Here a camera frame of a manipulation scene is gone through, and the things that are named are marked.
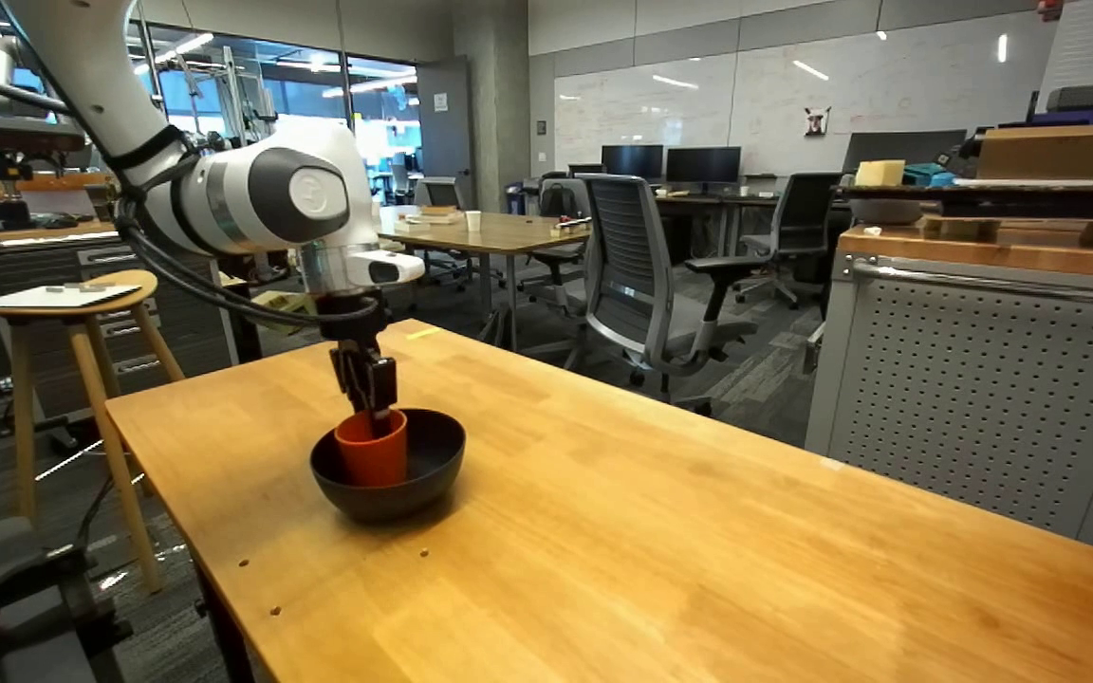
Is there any yellow foam block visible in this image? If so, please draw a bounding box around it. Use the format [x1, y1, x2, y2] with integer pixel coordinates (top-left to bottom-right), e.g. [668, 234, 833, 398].
[854, 158, 907, 188]

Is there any grey drawer cabinet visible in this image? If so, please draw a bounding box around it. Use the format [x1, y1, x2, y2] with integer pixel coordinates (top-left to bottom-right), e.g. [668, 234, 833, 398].
[0, 226, 240, 420]

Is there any orange cup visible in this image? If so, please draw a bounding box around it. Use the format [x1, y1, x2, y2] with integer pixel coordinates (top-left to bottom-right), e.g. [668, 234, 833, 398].
[334, 408, 410, 489]

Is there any black machine with red part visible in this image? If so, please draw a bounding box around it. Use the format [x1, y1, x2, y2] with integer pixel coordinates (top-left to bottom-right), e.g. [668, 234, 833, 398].
[0, 516, 134, 683]

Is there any grey door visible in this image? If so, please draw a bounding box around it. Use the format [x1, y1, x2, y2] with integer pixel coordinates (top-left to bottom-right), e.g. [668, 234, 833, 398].
[416, 58, 474, 207]

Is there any wooden stool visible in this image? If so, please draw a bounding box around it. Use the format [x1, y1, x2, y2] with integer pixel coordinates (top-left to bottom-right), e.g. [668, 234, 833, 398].
[0, 269, 188, 596]

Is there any black office chair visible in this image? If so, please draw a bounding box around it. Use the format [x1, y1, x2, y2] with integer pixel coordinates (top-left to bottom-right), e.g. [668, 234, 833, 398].
[733, 171, 843, 311]

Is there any whiteboard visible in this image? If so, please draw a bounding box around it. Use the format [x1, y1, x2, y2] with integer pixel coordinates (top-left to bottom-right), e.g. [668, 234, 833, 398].
[553, 9, 1056, 178]

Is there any wooden meeting table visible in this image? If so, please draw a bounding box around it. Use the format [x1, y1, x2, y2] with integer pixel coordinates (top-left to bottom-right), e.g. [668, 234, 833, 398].
[377, 205, 593, 350]

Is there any grey mesh office chair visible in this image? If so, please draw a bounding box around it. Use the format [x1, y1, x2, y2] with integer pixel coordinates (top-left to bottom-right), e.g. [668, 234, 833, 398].
[571, 173, 762, 415]

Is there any row of monitors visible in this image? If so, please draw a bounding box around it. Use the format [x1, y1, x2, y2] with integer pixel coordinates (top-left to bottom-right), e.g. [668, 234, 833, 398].
[600, 143, 743, 188]

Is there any white board sheet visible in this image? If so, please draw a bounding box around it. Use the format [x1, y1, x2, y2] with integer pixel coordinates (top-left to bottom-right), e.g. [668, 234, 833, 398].
[0, 282, 143, 313]

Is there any cardboard box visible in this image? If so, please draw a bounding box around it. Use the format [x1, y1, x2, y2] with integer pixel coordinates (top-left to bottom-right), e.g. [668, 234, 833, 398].
[977, 122, 1093, 181]

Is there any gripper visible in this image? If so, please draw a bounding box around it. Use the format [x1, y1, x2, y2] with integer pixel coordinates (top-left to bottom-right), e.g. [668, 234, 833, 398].
[317, 294, 399, 439]

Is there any black bowl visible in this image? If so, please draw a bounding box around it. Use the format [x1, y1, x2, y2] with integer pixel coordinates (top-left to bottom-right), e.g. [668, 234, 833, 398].
[309, 408, 468, 524]

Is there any grey perforated cabinet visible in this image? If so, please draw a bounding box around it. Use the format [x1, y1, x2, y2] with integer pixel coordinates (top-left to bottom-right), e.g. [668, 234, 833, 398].
[804, 226, 1093, 552]

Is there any grey bowl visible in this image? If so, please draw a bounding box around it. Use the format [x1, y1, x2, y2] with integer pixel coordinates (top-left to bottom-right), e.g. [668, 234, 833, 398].
[849, 197, 923, 227]

